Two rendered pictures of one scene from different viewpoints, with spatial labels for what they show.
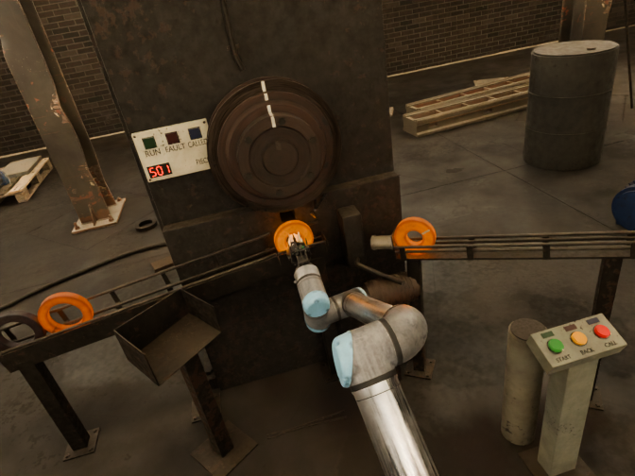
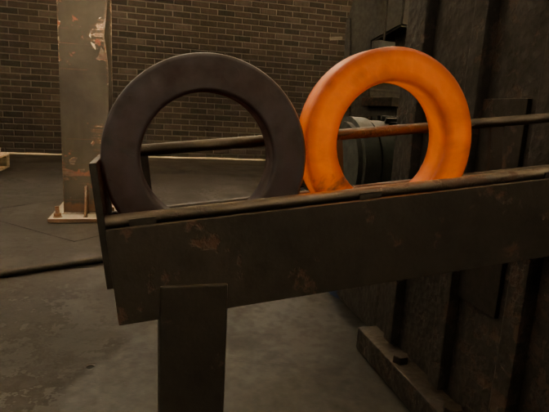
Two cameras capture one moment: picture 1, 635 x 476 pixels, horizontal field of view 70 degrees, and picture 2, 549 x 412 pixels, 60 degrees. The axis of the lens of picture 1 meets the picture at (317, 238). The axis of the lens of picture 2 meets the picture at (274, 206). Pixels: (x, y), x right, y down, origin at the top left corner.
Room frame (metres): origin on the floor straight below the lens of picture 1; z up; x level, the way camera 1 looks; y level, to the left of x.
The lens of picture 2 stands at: (0.95, 1.15, 0.68)
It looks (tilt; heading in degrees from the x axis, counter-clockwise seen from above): 11 degrees down; 353
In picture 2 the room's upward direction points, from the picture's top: 3 degrees clockwise
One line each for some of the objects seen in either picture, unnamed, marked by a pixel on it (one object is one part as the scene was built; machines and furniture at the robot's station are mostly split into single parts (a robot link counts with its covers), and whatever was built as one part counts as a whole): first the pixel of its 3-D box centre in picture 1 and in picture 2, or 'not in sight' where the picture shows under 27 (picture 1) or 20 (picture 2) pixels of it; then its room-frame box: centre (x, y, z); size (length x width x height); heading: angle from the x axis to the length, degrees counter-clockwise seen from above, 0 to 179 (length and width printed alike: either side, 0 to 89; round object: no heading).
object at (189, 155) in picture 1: (177, 150); not in sight; (1.60, 0.44, 1.15); 0.26 x 0.02 x 0.18; 99
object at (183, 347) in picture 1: (195, 393); not in sight; (1.21, 0.55, 0.36); 0.26 x 0.20 x 0.72; 134
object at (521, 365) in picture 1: (523, 384); not in sight; (1.08, -0.63, 0.26); 0.12 x 0.12 x 0.52
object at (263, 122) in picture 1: (279, 156); not in sight; (1.45, 0.08, 1.11); 0.28 x 0.06 x 0.28; 99
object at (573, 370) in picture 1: (566, 407); not in sight; (0.92, -0.69, 0.31); 0.24 x 0.16 x 0.62; 99
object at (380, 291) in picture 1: (393, 329); not in sight; (1.46, -0.25, 0.27); 0.22 x 0.13 x 0.53; 99
